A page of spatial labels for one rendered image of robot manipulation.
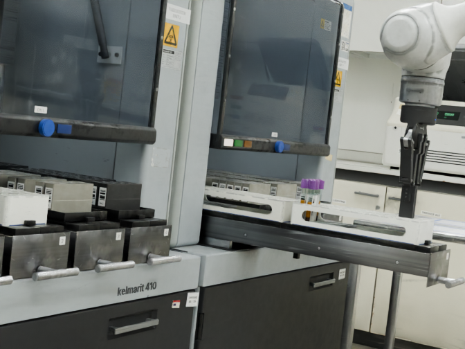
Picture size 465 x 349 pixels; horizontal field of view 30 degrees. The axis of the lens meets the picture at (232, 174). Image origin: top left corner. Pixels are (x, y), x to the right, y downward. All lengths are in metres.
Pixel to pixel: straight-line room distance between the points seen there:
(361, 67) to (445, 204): 1.21
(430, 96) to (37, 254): 0.87
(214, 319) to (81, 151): 0.47
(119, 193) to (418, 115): 0.63
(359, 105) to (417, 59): 3.42
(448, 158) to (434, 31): 2.59
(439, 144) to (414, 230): 2.46
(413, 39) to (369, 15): 3.13
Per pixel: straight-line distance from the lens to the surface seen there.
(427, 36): 1.67
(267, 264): 2.13
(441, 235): 2.14
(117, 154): 1.85
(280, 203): 1.95
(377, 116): 5.05
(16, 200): 1.46
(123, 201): 1.74
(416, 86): 1.84
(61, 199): 1.60
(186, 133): 1.92
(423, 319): 4.33
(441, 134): 4.27
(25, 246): 1.44
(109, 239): 1.60
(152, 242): 1.71
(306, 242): 1.90
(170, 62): 1.85
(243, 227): 1.97
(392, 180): 4.38
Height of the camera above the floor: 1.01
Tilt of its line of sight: 3 degrees down
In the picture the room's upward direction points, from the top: 6 degrees clockwise
